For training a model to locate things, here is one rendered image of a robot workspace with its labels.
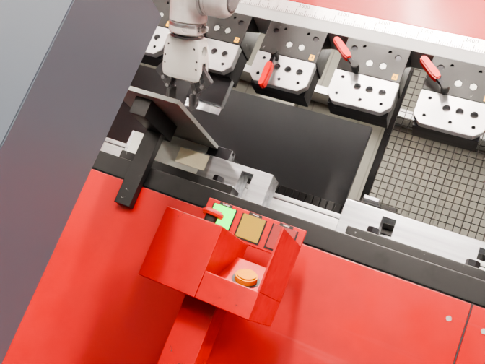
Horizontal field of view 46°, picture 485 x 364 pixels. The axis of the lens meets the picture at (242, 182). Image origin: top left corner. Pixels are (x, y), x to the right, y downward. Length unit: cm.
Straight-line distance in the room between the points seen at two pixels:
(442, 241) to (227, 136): 96
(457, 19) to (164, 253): 86
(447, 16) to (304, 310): 74
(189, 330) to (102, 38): 49
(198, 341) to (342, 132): 110
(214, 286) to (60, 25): 46
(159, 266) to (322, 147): 105
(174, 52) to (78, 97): 66
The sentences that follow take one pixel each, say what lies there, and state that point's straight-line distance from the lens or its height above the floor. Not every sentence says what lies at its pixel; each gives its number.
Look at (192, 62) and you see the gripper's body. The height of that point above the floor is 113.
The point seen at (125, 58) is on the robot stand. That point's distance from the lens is 77.
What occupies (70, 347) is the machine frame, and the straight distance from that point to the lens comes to 129.
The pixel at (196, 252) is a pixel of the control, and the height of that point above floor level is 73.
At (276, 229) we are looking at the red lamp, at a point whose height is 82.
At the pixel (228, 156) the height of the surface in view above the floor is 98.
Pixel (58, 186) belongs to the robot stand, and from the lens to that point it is 73.
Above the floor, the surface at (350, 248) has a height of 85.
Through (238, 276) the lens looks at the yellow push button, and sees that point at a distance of 96.
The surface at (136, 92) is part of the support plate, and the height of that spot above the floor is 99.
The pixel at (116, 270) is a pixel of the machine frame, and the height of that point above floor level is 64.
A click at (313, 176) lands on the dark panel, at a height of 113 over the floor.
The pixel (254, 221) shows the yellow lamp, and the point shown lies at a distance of 107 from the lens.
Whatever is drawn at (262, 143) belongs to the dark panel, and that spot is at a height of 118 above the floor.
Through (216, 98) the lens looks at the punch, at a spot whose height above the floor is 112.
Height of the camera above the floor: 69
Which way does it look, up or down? 11 degrees up
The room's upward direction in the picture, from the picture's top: 22 degrees clockwise
